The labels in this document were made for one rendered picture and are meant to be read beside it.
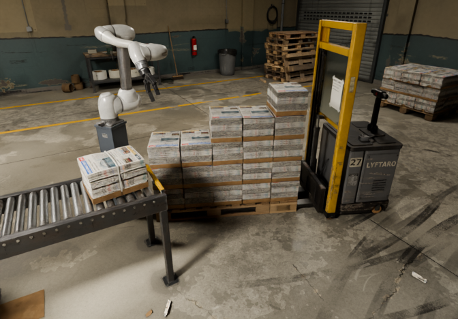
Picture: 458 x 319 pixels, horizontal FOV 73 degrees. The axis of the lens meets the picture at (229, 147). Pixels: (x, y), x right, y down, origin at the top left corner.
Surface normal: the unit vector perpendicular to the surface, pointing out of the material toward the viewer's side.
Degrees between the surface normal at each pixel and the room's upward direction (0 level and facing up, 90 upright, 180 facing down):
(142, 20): 90
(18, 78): 90
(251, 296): 0
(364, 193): 90
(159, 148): 91
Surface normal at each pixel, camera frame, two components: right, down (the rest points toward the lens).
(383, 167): 0.11, 0.41
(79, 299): 0.00, -0.91
